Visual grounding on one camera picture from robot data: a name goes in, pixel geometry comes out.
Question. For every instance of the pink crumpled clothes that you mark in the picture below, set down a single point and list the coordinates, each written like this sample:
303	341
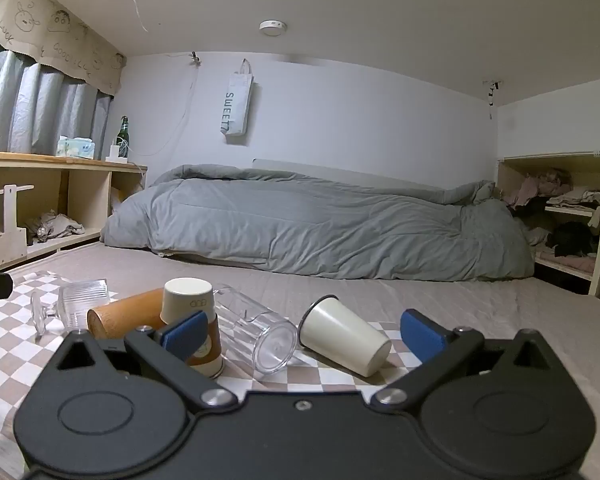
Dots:
532	187

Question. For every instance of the brown paper valance with drawings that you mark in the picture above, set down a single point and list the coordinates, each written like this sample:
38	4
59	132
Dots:
45	35

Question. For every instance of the clear plastic cup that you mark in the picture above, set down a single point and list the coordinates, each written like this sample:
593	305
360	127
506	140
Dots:
260	327

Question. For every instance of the beige folded clothes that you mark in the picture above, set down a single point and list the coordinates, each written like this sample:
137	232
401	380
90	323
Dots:
577	196

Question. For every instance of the tissue pack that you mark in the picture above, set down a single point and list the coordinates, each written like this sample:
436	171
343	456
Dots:
76	147

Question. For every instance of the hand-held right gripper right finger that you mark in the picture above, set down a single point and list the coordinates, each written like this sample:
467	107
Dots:
422	334

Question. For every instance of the wall hook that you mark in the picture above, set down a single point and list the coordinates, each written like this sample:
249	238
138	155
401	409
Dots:
195	57

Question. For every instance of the long wooden shelf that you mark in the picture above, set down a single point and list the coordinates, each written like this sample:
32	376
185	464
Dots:
45	167

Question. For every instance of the checkered cloth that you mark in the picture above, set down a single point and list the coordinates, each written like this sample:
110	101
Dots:
10	360

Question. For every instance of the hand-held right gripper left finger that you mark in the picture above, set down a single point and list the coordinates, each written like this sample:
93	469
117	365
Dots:
185	334

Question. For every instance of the green glass bottle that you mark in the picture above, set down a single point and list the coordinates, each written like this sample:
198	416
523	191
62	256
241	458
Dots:
123	135

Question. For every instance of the ribbed glass goblet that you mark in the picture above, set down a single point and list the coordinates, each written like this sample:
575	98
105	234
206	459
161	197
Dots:
82	302

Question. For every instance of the grey curtain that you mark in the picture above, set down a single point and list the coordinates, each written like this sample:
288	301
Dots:
25	105

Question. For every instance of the brown cardboard tube cup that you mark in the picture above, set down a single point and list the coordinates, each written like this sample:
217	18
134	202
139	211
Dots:
130	312

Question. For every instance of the white power adapter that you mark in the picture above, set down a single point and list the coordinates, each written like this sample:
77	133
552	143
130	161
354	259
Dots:
116	154

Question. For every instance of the grey duvet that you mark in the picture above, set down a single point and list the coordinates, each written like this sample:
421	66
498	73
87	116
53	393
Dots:
305	225

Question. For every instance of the white headboard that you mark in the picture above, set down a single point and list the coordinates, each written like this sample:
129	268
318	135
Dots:
360	172

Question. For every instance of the cream cup with dark rim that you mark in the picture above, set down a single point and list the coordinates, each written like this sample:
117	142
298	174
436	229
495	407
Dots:
342	337

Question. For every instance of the crumpled beige cloth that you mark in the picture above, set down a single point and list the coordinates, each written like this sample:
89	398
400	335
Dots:
55	226

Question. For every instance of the pink folded clothes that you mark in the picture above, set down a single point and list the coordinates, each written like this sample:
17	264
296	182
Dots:
567	260

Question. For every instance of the round ceiling lamp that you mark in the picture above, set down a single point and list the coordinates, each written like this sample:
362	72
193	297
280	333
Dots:
273	27

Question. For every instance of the black clothes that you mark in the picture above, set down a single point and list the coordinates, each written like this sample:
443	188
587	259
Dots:
572	237

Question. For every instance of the white hanging tote bag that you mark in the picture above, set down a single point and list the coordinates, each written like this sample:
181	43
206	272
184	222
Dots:
236	105

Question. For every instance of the white and brown paper cup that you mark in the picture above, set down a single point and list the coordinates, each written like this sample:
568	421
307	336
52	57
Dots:
186	297

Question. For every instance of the wooden clothes shelf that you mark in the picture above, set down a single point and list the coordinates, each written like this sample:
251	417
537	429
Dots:
555	162

